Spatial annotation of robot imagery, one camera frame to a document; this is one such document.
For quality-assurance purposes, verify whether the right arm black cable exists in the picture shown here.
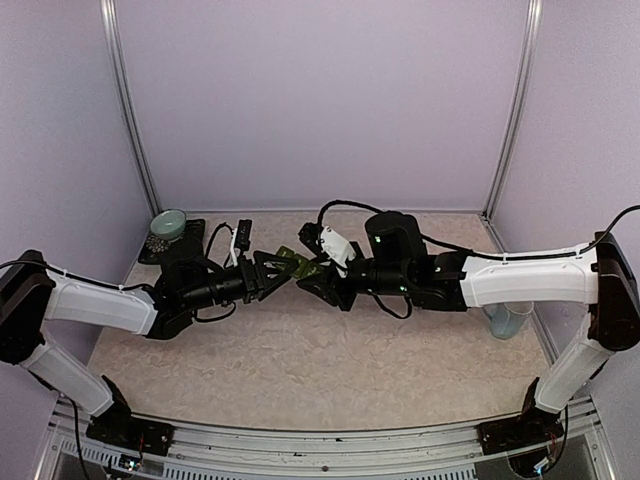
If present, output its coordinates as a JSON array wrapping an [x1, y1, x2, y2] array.
[[317, 199, 386, 229]]

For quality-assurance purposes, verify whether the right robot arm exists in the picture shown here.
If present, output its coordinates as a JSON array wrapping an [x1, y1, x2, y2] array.
[[297, 211, 639, 444]]

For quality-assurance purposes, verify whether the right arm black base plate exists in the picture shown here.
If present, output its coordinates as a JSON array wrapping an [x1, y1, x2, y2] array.
[[477, 416, 564, 455]]

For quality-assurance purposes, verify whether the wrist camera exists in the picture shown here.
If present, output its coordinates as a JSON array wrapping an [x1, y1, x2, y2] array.
[[298, 222, 356, 278], [229, 219, 253, 266]]

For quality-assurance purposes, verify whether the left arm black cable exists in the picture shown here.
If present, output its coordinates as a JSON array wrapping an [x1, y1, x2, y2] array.
[[203, 223, 236, 261]]

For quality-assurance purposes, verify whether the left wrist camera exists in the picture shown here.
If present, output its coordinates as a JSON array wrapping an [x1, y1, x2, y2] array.
[[229, 219, 253, 266]]

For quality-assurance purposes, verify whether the aluminium front rail frame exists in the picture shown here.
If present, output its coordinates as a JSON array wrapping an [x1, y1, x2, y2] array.
[[33, 398, 621, 479]]

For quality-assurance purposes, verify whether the black patterned tray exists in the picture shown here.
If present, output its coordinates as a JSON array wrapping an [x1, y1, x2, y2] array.
[[137, 219, 206, 265]]

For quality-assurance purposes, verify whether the right aluminium corner post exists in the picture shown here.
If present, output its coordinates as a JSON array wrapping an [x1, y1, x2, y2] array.
[[482, 0, 543, 223]]

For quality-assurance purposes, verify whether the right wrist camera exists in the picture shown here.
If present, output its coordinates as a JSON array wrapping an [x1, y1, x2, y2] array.
[[298, 222, 356, 278]]

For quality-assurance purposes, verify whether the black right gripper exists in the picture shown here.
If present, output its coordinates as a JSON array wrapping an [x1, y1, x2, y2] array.
[[297, 245, 412, 311]]

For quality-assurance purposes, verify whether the green pill organizer box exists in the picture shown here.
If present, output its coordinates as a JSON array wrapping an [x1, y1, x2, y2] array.
[[276, 246, 310, 280]]

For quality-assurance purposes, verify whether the light green ceramic bowl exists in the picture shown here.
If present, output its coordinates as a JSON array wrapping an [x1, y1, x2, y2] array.
[[149, 209, 187, 241]]

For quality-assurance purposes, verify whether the light blue mug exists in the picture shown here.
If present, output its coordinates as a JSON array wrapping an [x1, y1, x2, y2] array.
[[483, 302, 534, 340]]

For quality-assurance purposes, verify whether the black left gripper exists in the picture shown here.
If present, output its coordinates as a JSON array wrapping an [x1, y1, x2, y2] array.
[[182, 250, 300, 311]]

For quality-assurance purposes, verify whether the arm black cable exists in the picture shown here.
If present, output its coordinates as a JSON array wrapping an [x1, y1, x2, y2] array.
[[203, 223, 236, 261], [317, 199, 386, 229]]

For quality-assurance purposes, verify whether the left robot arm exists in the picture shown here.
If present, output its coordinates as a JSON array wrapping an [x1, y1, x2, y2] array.
[[1, 240, 298, 445]]

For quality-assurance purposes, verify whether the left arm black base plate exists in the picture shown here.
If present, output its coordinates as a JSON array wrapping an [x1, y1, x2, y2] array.
[[86, 417, 175, 457]]

